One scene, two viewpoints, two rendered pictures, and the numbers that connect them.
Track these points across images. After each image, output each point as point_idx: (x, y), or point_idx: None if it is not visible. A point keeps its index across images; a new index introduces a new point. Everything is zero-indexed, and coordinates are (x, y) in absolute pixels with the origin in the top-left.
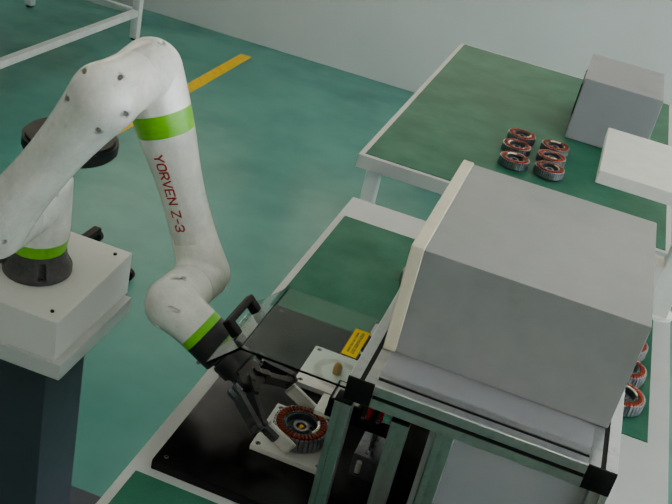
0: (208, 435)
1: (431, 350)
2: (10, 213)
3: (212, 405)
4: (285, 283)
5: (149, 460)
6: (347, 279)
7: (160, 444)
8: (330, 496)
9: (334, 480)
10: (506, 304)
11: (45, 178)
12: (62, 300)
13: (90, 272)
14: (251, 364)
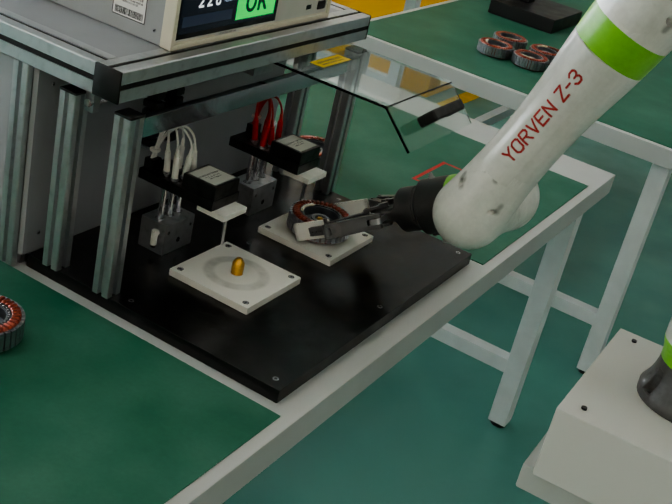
0: (414, 259)
1: None
2: None
3: (407, 282)
4: (229, 461)
5: (470, 269)
6: (81, 454)
7: (460, 278)
8: (299, 197)
9: (289, 205)
10: None
11: None
12: (628, 352)
13: (609, 385)
14: (389, 207)
